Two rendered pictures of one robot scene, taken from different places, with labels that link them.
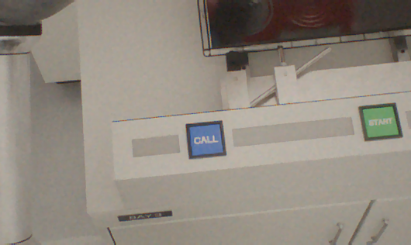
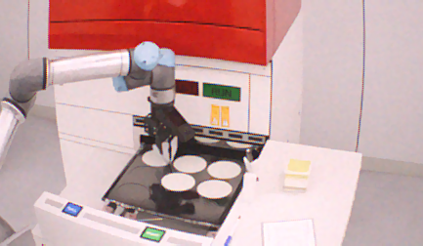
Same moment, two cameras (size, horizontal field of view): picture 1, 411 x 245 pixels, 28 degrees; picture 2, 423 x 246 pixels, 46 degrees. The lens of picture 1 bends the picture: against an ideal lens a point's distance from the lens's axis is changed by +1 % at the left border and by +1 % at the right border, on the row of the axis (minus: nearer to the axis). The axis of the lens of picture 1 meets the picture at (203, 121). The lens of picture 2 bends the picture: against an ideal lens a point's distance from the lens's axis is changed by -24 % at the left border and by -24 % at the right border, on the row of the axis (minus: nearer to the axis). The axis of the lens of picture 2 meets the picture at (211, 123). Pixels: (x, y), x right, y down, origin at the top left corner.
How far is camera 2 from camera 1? 1.04 m
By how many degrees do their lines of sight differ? 40
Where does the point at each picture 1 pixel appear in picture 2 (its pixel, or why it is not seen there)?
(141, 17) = (94, 190)
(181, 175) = (56, 217)
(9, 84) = (6, 123)
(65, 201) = not seen: outside the picture
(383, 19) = (198, 216)
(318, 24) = (163, 208)
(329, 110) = (132, 224)
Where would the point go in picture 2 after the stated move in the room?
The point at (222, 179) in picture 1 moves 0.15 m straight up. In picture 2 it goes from (74, 231) to (64, 190)
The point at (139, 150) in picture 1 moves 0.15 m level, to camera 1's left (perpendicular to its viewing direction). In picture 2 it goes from (47, 202) to (17, 188)
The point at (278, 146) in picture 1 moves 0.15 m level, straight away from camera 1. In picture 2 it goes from (99, 224) to (131, 202)
